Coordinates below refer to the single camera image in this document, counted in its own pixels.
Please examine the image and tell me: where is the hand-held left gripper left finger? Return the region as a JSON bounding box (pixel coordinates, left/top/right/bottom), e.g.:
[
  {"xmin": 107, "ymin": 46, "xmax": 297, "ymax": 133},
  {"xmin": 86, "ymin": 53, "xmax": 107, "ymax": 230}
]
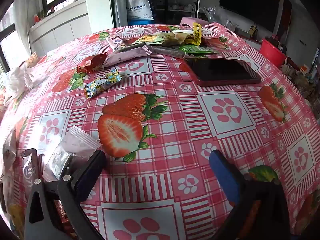
[{"xmin": 24, "ymin": 149, "xmax": 107, "ymax": 240}]

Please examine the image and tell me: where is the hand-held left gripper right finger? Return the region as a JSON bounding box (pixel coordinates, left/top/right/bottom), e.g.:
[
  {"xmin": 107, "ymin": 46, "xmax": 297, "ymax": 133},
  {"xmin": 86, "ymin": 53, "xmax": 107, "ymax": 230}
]
[{"xmin": 209, "ymin": 149, "xmax": 292, "ymax": 240}]

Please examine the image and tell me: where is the pale purple snack packet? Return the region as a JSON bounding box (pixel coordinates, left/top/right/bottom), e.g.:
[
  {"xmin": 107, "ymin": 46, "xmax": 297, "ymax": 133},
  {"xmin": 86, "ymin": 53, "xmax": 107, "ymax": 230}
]
[{"xmin": 103, "ymin": 46, "xmax": 152, "ymax": 67}]

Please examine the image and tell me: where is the silver snack packet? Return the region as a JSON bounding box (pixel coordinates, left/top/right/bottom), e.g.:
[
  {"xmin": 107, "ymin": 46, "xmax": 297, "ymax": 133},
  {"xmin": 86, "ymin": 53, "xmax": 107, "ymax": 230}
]
[
  {"xmin": 22, "ymin": 149, "xmax": 38, "ymax": 189},
  {"xmin": 46, "ymin": 149, "xmax": 73, "ymax": 180}
]

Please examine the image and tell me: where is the white zigzag edged packet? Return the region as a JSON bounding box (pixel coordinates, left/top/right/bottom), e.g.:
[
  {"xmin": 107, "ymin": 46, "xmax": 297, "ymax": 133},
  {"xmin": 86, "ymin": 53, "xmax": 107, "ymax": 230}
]
[{"xmin": 61, "ymin": 126, "xmax": 101, "ymax": 161}]

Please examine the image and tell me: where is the cartoon cat snack packet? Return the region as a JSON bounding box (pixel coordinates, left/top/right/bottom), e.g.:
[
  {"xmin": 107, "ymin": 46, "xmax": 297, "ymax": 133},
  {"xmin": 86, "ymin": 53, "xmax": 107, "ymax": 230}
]
[{"xmin": 84, "ymin": 68, "xmax": 122, "ymax": 99}]

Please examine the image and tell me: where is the black tablet with red case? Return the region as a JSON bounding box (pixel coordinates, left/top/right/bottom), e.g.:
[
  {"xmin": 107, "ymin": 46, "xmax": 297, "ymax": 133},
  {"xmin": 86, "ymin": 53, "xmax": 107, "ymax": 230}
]
[{"xmin": 183, "ymin": 57, "xmax": 262, "ymax": 87}]

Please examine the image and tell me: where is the red snack packet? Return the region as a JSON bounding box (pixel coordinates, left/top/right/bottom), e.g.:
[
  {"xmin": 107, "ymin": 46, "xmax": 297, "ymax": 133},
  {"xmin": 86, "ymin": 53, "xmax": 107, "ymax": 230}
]
[{"xmin": 77, "ymin": 52, "xmax": 109, "ymax": 73}]

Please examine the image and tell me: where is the white plastic bag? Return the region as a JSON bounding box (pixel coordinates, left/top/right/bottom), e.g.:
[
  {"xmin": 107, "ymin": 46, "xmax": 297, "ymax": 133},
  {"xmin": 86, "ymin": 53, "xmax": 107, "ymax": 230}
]
[{"xmin": 4, "ymin": 64, "xmax": 34, "ymax": 94}]

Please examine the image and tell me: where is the green snack packet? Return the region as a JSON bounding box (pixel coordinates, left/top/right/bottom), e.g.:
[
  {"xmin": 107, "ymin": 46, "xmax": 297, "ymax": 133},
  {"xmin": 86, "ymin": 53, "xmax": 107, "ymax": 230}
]
[{"xmin": 175, "ymin": 44, "xmax": 218, "ymax": 55}]

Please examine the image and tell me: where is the red plastic bucket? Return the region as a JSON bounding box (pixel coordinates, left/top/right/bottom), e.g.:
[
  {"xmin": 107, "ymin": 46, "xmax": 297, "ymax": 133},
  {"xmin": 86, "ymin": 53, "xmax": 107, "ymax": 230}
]
[{"xmin": 259, "ymin": 39, "xmax": 288, "ymax": 67}]

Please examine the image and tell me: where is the small white cartoon packet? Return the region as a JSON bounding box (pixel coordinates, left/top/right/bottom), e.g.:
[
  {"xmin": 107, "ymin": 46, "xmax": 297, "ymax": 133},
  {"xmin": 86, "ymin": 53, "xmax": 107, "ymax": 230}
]
[{"xmin": 106, "ymin": 37, "xmax": 126, "ymax": 51}]

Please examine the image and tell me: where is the yellow hanging snack packet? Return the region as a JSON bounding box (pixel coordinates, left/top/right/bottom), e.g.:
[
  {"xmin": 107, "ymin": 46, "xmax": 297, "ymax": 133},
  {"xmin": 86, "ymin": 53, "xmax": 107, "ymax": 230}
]
[{"xmin": 190, "ymin": 22, "xmax": 203, "ymax": 46}]

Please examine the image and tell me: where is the yellow green snack bag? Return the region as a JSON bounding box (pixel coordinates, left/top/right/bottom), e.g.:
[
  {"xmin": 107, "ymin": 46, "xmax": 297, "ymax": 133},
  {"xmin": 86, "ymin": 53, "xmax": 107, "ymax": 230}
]
[{"xmin": 132, "ymin": 31, "xmax": 192, "ymax": 47}]

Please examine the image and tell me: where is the white cabinet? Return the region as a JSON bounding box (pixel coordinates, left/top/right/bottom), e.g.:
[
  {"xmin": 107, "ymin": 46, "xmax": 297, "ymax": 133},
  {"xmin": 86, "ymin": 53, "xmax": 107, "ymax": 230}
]
[{"xmin": 28, "ymin": 0, "xmax": 91, "ymax": 55}]

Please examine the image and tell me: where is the pink plastic stool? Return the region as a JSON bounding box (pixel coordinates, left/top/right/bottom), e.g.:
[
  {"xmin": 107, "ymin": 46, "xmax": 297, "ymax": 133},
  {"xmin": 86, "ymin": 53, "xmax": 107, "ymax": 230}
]
[{"xmin": 180, "ymin": 17, "xmax": 208, "ymax": 28}]

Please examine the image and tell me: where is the clear plastic bag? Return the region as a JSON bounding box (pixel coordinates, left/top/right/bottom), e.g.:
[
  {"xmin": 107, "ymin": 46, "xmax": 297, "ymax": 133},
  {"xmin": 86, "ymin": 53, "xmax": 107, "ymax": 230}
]
[{"xmin": 202, "ymin": 6, "xmax": 234, "ymax": 23}]

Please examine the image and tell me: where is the white bag with blue print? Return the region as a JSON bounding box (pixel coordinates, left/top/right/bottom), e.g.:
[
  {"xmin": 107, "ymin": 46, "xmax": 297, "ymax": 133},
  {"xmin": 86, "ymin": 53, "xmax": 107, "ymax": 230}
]
[{"xmin": 126, "ymin": 0, "xmax": 154, "ymax": 22}]

